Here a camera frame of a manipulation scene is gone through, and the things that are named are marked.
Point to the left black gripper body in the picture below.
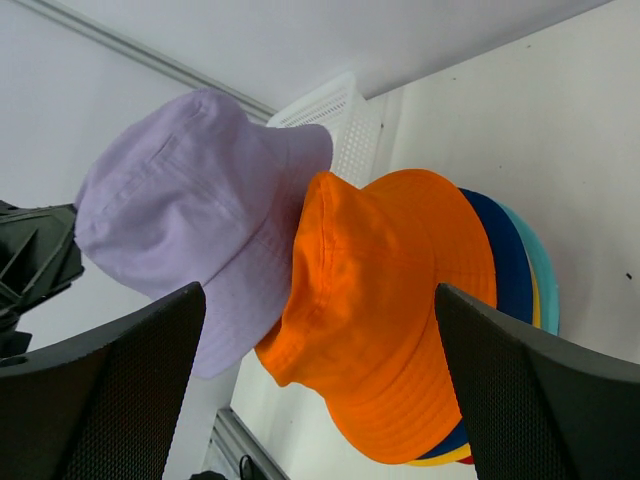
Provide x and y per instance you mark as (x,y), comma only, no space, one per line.
(12,341)

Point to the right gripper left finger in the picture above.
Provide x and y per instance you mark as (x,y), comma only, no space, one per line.
(103,404)

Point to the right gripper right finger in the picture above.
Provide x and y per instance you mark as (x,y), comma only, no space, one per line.
(536,406)

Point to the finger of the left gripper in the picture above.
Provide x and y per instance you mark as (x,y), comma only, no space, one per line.
(39,257)

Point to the red bucket hat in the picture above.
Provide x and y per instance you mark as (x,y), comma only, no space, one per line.
(467,460)

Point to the teal bucket hat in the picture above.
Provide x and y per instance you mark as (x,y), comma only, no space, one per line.
(546,304)

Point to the blue bucket hat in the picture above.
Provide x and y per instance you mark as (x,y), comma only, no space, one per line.
(515,297)

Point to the lavender bucket hat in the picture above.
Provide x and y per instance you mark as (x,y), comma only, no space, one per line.
(197,192)

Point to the orange bucket hat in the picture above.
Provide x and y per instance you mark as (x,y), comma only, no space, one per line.
(359,327)

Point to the white plastic basket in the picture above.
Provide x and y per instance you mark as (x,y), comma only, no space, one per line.
(353,124)

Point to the aluminium mounting rail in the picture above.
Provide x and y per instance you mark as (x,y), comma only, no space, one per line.
(235,453)

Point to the left aluminium frame post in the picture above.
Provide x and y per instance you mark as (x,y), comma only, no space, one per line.
(140,53)

